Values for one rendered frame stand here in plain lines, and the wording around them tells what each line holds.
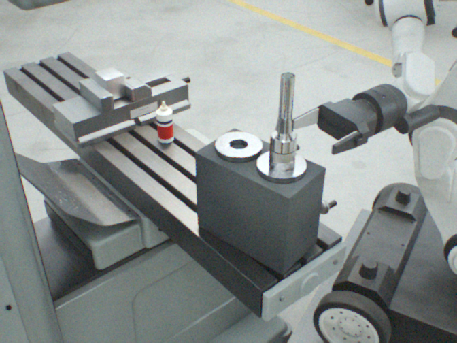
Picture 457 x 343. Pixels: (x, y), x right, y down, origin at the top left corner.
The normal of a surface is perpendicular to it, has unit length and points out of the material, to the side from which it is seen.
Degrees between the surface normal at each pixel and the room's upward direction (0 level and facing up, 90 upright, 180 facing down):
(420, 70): 27
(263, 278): 0
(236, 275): 90
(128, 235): 90
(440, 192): 115
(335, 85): 0
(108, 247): 90
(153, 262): 90
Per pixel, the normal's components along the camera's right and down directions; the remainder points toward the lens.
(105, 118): 0.62, 0.46
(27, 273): 0.85, 0.28
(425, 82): 0.27, -0.50
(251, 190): -0.64, 0.44
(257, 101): 0.00, -0.81
